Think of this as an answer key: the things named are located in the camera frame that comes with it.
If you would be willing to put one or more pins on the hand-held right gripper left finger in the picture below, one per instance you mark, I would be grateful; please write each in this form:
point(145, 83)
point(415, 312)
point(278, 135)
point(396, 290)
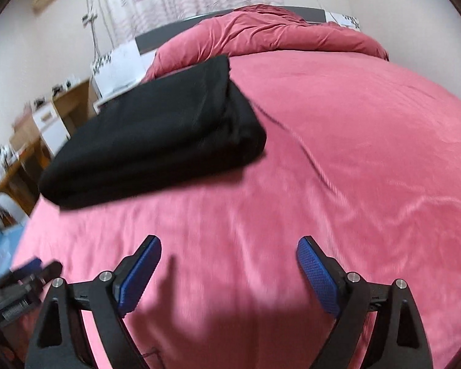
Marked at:
point(138, 273)

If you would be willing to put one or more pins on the pink duvet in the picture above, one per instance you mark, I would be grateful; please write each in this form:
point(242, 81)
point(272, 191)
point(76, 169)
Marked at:
point(253, 34)

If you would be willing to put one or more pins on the black pants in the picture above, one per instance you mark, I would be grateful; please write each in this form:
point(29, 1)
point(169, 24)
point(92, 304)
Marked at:
point(150, 134)

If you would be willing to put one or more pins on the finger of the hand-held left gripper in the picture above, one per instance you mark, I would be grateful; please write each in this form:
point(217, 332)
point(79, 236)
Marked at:
point(30, 269)

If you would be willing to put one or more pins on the white bin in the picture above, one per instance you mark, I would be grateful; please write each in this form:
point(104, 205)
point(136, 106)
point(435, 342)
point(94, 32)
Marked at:
point(5, 209)

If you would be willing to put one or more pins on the blue floor mat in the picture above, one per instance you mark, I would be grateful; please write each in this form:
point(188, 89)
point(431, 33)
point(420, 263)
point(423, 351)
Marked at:
point(0, 250)

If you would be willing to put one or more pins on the white drawer unit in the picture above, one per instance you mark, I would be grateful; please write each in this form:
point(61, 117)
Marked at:
point(50, 123)

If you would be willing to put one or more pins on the wall power strip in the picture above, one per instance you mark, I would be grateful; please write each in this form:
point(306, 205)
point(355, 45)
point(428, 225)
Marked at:
point(90, 18)

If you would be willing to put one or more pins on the brown cardboard box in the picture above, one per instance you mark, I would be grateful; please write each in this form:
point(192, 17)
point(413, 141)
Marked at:
point(23, 130)

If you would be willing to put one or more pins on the white checkered box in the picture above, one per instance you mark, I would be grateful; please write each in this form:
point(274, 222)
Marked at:
point(344, 20)
point(119, 65)

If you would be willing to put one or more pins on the dark headboard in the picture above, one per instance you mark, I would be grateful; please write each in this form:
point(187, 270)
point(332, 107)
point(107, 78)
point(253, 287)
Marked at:
point(146, 42)

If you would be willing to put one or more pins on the pink bed cover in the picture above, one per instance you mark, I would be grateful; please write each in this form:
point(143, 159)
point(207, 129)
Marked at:
point(330, 161)

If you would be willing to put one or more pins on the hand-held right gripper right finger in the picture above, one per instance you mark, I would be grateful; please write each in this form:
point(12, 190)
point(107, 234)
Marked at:
point(319, 276)

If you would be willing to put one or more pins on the wooden desk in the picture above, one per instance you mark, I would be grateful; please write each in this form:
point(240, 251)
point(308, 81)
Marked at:
point(69, 103)

